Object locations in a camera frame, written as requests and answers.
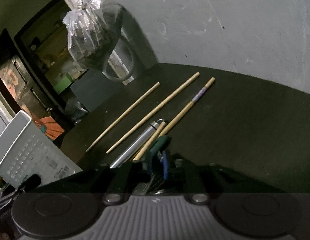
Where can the green-handled utensil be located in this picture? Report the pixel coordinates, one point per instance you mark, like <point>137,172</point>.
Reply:
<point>160,144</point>

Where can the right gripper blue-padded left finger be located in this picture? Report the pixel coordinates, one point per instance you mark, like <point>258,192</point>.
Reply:
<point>121,181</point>

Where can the plain wooden chopstick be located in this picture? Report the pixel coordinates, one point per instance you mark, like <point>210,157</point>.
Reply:
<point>153,111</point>
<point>128,110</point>

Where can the green box on shelf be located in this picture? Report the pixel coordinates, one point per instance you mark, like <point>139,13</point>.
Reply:
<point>63,82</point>

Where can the white perforated utensil caddy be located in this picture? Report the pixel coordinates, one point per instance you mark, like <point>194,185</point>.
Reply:
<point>25,150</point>

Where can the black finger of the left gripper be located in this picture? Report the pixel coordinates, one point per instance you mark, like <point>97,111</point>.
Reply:
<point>30,183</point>

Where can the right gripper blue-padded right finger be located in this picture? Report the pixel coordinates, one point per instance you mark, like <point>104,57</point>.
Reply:
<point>198,184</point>

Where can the dark cabinet box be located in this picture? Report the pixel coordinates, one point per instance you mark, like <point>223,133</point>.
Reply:
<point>93,89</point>

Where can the clear plastic bag of contents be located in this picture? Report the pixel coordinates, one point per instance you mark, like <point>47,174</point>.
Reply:
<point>94,28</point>

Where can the steel peeler with grey handle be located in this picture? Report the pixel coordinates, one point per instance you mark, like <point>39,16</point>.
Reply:
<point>136,144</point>

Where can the purple-banded wooden chopstick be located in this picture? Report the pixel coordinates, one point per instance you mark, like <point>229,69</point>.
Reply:
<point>183,112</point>

